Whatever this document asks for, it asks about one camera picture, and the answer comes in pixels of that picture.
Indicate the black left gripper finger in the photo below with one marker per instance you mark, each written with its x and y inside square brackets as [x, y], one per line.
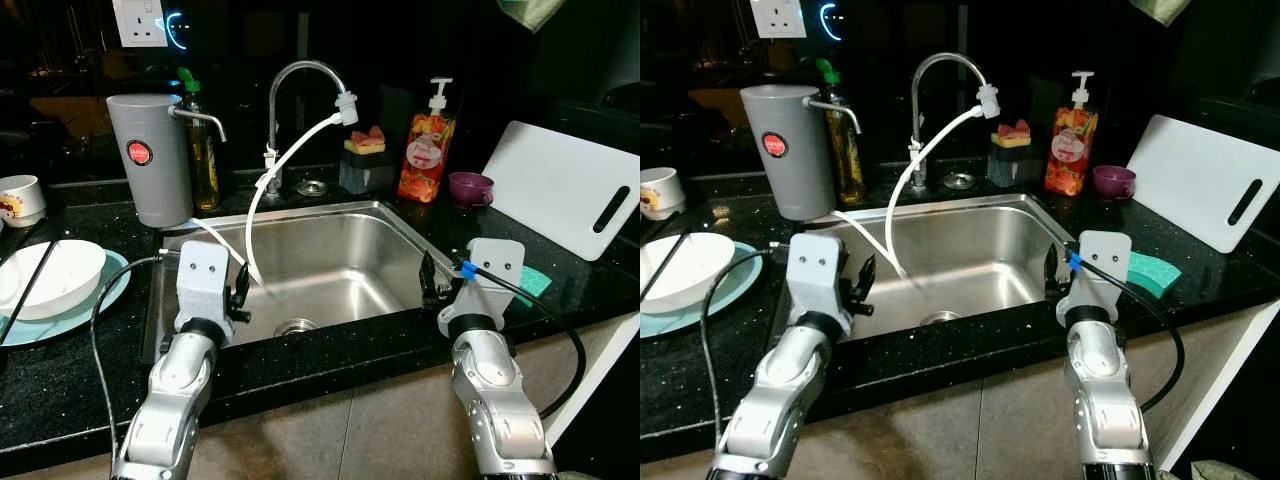
[866, 272]
[242, 278]

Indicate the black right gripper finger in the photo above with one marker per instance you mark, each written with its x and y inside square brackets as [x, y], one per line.
[1050, 260]
[429, 268]

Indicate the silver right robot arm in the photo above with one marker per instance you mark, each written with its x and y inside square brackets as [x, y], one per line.
[1106, 400]
[497, 400]

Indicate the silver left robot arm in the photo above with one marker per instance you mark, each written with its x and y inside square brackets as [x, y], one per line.
[775, 405]
[172, 395]

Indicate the stainless steel sink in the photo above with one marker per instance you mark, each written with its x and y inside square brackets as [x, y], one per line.
[980, 255]
[330, 260]

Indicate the purple cup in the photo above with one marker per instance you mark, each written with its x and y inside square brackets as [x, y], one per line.
[468, 188]
[1113, 181]

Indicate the green sponge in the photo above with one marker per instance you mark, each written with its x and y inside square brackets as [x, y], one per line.
[536, 281]
[1152, 273]

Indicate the dark sponge holder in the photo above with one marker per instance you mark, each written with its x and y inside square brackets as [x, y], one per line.
[365, 175]
[1012, 165]

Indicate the orange soap pump bottle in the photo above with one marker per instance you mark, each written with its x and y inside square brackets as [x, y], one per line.
[427, 150]
[1070, 148]

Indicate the round metal counter fitting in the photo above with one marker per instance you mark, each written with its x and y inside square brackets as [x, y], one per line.
[958, 181]
[312, 187]

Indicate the oil bottle with green cap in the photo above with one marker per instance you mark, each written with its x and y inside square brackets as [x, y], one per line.
[850, 150]
[206, 155]

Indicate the white faucet tag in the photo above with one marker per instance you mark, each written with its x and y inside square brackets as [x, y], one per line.
[270, 158]
[915, 152]

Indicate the teal plate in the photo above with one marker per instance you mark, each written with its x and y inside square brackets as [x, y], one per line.
[725, 308]
[112, 295]

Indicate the yellow and pink sponge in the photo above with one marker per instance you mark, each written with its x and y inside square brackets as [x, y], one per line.
[1014, 134]
[365, 142]

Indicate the grey water filter canister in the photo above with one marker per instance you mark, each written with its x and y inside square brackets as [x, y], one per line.
[150, 165]
[790, 155]

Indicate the beige cabinet front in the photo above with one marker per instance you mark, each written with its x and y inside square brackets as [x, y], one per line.
[400, 430]
[1010, 430]

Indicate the white cutting board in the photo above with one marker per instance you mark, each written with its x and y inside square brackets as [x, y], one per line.
[1195, 180]
[555, 185]

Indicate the white bowl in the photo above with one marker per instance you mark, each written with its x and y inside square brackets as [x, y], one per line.
[700, 270]
[65, 280]

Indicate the white faucet filter attachment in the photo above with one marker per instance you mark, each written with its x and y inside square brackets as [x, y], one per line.
[988, 100]
[348, 106]

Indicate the chrome gooseneck faucet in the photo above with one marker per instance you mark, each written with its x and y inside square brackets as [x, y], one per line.
[940, 60]
[300, 68]

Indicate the white printed mug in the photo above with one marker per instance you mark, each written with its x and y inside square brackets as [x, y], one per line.
[20, 200]
[660, 193]

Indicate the green cloth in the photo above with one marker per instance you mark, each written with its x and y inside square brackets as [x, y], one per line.
[1160, 8]
[530, 10]

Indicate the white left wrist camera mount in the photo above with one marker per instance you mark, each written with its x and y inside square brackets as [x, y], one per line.
[818, 272]
[204, 280]

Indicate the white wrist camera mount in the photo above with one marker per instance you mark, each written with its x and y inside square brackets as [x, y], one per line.
[204, 280]
[1100, 265]
[818, 272]
[490, 275]

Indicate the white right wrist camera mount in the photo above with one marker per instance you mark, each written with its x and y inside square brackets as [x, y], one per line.
[490, 275]
[1100, 265]

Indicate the white wall socket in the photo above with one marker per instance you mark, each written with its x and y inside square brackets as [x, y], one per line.
[778, 15]
[140, 22]

